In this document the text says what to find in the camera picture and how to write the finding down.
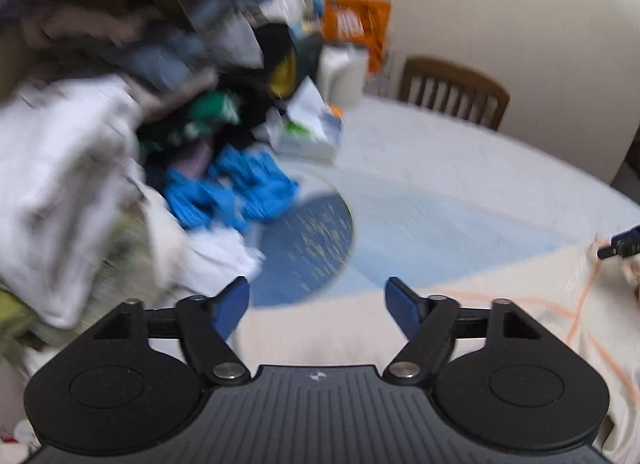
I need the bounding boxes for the white jug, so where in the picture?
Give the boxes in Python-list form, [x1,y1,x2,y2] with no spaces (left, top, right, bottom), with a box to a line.
[316,44,369,109]

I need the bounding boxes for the brown wooden chair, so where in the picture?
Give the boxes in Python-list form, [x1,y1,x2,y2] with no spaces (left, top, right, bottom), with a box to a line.
[398,56,510,132]

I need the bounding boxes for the white tissue box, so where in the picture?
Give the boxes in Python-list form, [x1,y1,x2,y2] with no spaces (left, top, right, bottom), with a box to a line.
[266,77,343,163]

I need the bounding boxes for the cream fleece orange-trim pullover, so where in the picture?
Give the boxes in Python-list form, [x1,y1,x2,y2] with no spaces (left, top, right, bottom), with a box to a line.
[232,241,639,463]

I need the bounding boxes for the pile of mixed clothes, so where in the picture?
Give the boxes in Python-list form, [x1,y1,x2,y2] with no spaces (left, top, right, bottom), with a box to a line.
[0,0,346,450]

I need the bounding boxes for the dark blue round mat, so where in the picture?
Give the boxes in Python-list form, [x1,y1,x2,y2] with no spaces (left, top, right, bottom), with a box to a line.
[250,192,355,308]

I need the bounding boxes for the bright blue garment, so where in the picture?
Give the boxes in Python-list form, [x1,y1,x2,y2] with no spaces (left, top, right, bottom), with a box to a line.
[164,146,298,233]

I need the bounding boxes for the orange patterned bag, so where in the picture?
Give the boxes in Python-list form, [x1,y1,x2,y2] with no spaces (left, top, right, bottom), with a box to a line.
[321,0,392,75]

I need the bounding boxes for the light blue table cover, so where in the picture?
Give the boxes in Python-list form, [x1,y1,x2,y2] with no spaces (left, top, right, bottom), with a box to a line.
[277,97,639,299]

